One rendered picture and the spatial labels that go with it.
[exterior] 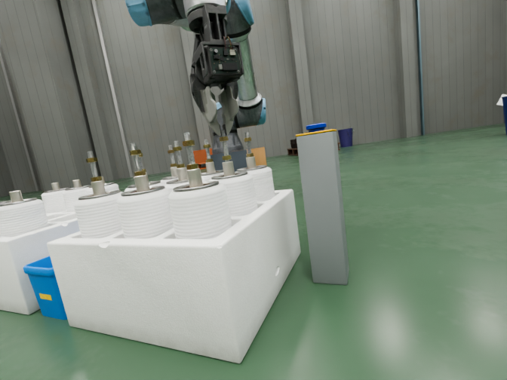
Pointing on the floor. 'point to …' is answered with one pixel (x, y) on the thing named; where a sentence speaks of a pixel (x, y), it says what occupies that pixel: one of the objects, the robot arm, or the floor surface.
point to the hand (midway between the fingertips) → (221, 129)
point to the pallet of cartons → (200, 157)
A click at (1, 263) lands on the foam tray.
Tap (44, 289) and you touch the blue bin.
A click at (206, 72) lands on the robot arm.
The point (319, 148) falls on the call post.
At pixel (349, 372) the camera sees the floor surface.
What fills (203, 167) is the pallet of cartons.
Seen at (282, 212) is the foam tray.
